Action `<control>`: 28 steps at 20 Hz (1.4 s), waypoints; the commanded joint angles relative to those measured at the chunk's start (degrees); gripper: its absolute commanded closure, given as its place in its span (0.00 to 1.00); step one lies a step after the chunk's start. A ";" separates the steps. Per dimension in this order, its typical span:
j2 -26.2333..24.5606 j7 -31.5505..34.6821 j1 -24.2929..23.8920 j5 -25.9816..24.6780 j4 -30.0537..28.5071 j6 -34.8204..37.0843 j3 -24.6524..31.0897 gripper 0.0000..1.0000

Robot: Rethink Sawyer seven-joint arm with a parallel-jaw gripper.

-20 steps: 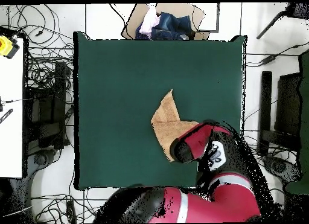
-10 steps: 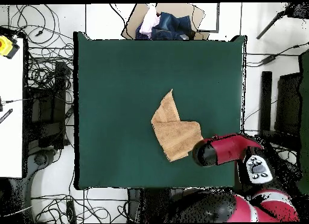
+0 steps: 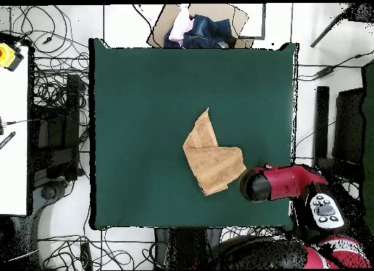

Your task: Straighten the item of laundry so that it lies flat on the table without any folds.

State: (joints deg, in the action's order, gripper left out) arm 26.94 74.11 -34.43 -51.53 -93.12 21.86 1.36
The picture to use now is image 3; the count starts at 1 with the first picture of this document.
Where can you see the green covered side table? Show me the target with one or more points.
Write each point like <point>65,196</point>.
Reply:
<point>368,122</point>

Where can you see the orange terry towel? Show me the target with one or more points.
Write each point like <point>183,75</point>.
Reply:
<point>213,165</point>

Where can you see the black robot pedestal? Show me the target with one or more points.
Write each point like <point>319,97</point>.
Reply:
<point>187,247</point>

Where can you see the dark green table cloth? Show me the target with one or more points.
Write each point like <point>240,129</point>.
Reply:
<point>146,92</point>

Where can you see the white desk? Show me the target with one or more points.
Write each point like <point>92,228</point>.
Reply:
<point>13,171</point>

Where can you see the black grey stand foot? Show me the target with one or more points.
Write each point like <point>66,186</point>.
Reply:
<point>49,192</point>

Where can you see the brown cardboard box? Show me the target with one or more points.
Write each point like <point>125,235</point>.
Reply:
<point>241,22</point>

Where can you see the yellow emergency stop button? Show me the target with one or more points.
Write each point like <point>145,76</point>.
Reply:
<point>7,56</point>

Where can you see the pink garment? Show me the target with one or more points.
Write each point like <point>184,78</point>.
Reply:
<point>181,27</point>

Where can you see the blue denim jeans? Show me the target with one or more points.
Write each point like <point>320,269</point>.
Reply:
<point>210,31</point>

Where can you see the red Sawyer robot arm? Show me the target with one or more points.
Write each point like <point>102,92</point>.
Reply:
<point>283,182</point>

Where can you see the black tripod leg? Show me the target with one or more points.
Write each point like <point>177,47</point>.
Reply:
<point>362,12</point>

